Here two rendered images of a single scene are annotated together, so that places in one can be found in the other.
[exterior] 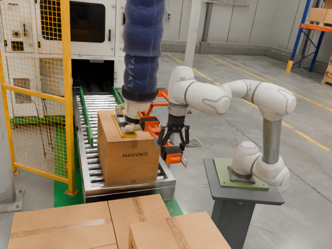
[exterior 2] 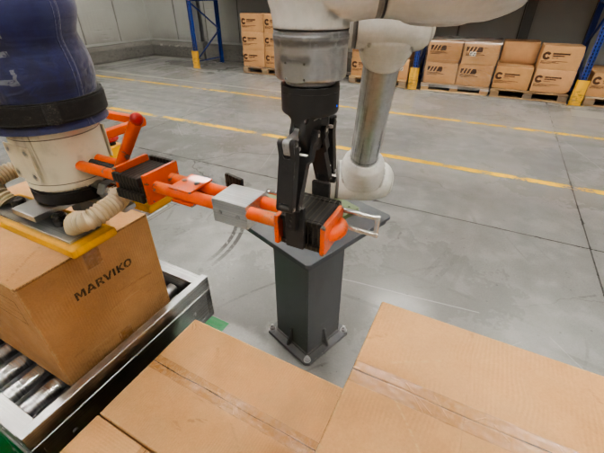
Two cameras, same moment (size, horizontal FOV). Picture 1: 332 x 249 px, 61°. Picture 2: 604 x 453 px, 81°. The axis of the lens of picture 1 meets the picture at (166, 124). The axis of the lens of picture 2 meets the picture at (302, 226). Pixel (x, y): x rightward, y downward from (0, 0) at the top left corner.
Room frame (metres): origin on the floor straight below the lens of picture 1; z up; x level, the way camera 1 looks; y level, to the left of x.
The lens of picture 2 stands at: (0.83, 0.27, 1.54)
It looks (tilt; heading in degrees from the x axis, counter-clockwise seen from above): 33 degrees down; 320
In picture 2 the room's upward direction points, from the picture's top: straight up
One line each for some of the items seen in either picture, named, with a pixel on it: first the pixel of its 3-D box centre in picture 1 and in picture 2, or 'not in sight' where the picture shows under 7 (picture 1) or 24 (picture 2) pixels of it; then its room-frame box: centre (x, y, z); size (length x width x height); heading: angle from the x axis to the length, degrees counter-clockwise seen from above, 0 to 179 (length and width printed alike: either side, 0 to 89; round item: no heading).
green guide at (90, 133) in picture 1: (81, 109); not in sight; (3.08, 1.01, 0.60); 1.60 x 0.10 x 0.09; 22
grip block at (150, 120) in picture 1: (149, 123); (147, 178); (1.50, 0.09, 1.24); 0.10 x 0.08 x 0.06; 113
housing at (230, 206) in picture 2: (161, 142); (239, 206); (1.30, 0.01, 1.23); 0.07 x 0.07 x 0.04; 23
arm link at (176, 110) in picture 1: (178, 107); (310, 57); (1.18, -0.04, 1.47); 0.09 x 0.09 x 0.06
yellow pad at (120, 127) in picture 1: (123, 122); (40, 216); (1.69, 0.28, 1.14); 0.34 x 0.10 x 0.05; 23
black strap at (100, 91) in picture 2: (140, 90); (45, 101); (1.73, 0.19, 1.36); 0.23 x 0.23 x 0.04
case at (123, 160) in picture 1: (125, 145); (52, 269); (2.10, 0.32, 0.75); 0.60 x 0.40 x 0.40; 22
